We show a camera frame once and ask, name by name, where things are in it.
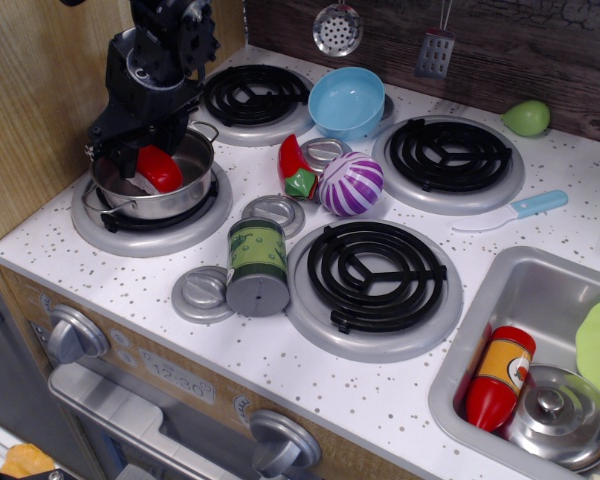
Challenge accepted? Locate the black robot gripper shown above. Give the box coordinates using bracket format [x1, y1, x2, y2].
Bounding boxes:
[85, 37, 202, 179]

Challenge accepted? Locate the red and white toy sushi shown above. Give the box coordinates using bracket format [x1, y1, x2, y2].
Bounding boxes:
[128, 145, 184, 195]

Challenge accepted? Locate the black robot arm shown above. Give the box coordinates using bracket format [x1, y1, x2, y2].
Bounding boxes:
[86, 1, 220, 178]

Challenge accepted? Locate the small steel pan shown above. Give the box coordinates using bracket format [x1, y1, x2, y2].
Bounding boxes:
[82, 121, 219, 220]

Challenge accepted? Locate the front left black burner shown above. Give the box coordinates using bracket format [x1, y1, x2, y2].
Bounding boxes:
[71, 163, 233, 258]

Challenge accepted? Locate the black burner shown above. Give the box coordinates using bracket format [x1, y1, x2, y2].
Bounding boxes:
[286, 220, 463, 363]
[372, 115, 525, 216]
[71, 163, 233, 258]
[189, 64, 314, 147]

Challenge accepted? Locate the back left black burner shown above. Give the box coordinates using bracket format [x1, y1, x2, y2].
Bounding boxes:
[189, 64, 314, 147]

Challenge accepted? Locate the red toy chili pepper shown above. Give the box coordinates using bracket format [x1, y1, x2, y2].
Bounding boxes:
[278, 134, 318, 199]

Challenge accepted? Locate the grey stove top knob middle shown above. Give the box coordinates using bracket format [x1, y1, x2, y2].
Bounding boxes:
[241, 195, 306, 238]

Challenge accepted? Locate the grey stove knob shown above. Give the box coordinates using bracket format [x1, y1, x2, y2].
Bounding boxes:
[171, 266, 234, 324]
[300, 138, 352, 175]
[241, 195, 306, 238]

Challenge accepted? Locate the grey stove top knob lower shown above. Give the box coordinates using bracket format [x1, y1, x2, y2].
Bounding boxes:
[171, 266, 234, 324]

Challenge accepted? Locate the grey stove top knob upper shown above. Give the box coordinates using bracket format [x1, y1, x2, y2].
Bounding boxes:
[300, 138, 352, 175]

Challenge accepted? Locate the green labelled toy can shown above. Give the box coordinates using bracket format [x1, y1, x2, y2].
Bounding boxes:
[226, 217, 290, 317]

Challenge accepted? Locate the light blue plastic bowl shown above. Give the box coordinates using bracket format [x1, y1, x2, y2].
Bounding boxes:
[308, 67, 385, 141]

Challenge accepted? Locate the grey oven knob left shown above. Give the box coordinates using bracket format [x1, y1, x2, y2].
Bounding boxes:
[48, 304, 110, 364]

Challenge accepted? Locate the grey oven knob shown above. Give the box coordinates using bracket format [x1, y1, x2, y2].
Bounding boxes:
[250, 409, 322, 479]
[48, 304, 110, 364]

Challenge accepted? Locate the purple striped toy onion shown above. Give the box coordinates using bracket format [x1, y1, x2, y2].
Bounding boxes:
[318, 152, 384, 217]

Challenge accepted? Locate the hanging steel skimmer spoon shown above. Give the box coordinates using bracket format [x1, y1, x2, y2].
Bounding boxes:
[312, 1, 364, 58]

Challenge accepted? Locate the front right black burner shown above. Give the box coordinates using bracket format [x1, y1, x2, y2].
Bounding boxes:
[286, 220, 463, 363]

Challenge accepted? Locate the back right black burner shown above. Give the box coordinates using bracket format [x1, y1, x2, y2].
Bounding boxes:
[372, 115, 525, 216]

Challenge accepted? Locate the hanging steel slotted spatula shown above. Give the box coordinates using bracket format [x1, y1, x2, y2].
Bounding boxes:
[414, 1, 456, 80]

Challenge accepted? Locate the grey oven knob right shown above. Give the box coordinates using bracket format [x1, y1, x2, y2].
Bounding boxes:
[250, 409, 322, 479]

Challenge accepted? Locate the orange object bottom left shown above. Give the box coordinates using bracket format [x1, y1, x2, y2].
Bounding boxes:
[0, 444, 56, 479]

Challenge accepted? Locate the green toy pear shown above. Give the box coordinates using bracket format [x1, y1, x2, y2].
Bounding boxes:
[501, 100, 551, 137]

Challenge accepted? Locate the steel toy sink basin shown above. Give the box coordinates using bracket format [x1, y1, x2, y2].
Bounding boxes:
[429, 247, 600, 479]

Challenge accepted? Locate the red toy ketchup bottle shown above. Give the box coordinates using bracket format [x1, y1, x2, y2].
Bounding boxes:
[465, 326, 536, 432]

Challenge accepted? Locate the steel pot lid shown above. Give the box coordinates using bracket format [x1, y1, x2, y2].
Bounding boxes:
[498, 364, 600, 472]

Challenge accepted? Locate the grey oven door handle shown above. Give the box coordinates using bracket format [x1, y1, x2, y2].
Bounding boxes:
[48, 363, 258, 479]

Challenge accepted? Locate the toy knife blue handle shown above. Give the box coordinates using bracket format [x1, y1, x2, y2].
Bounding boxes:
[451, 190, 569, 233]

